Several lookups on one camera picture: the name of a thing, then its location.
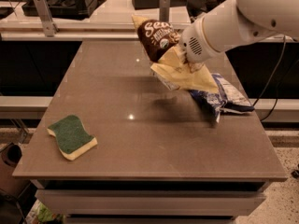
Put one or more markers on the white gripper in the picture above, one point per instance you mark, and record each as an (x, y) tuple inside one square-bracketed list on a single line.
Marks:
[(192, 42)]

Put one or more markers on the brown chip bag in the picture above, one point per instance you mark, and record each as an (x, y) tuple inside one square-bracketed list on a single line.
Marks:
[(157, 37)]

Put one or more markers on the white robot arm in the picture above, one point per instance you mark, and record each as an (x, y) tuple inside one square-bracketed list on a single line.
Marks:
[(231, 24)]

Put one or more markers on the blue chip bag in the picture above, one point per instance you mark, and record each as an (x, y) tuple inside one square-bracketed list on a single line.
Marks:
[(227, 100)]

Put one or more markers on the green yellow sponge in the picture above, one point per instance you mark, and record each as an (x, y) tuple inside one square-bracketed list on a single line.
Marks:
[(71, 137)]

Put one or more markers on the black office chair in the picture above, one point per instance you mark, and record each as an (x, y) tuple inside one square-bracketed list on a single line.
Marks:
[(205, 0)]

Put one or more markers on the black tray on counter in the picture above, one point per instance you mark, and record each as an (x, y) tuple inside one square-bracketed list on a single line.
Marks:
[(73, 9)]

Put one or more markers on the white table drawer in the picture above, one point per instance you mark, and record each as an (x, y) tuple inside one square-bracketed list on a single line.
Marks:
[(150, 203)]

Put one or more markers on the brown bin on floor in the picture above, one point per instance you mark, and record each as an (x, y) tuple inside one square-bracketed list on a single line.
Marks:
[(9, 185)]

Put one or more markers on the middle metal rail bracket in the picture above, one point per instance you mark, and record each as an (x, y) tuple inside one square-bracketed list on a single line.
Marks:
[(164, 8)]

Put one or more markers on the metal rail bracket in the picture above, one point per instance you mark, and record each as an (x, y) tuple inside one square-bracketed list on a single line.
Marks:
[(43, 11), (164, 8)]

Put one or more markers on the left metal rail bracket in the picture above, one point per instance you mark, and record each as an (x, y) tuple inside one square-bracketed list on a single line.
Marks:
[(43, 11)]

